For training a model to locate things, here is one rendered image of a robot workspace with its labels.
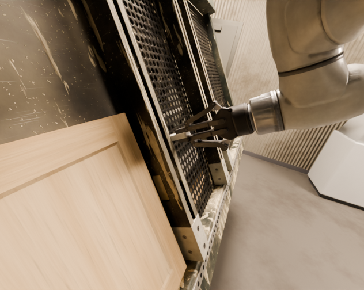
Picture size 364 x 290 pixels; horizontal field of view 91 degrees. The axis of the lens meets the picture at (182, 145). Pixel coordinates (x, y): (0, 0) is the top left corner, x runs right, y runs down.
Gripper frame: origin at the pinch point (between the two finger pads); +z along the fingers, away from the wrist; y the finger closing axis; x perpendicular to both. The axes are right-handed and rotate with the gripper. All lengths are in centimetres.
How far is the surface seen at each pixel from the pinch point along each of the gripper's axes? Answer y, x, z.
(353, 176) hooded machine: -158, -242, -107
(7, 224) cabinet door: 1.1, 36.7, 6.8
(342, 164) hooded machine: -137, -239, -97
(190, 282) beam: -38.1, 13.7, 3.8
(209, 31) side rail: 58, -129, 7
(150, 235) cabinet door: -19.1, 16.9, 6.9
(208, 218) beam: -38.0, -12.0, 5.6
